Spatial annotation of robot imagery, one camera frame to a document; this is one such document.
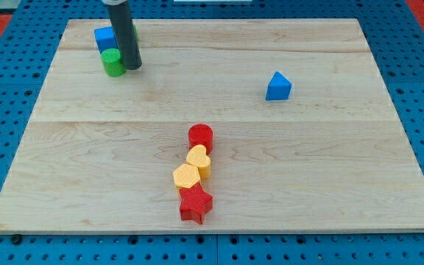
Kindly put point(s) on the blue triangle block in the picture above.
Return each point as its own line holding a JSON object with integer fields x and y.
{"x": 279, "y": 88}

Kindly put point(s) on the light wooden board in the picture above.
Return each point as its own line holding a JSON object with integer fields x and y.
{"x": 98, "y": 152}

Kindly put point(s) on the green cylinder block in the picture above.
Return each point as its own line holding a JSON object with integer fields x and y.
{"x": 112, "y": 62}

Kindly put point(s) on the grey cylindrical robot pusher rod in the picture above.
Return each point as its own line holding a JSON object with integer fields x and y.
{"x": 124, "y": 32}

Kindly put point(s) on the yellow hexagon block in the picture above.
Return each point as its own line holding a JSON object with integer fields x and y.
{"x": 186, "y": 176}

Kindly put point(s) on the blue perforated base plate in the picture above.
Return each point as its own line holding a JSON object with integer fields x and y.
{"x": 395, "y": 36}

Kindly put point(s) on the green block behind rod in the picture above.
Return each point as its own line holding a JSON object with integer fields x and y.
{"x": 136, "y": 32}

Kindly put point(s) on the red circle block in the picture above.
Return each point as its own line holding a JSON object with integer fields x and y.
{"x": 201, "y": 134}

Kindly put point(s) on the blue cube block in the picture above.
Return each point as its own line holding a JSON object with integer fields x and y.
{"x": 105, "y": 39}

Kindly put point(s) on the yellow heart block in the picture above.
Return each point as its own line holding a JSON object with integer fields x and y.
{"x": 197, "y": 156}

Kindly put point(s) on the red star block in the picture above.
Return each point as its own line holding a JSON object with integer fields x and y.
{"x": 195, "y": 203}

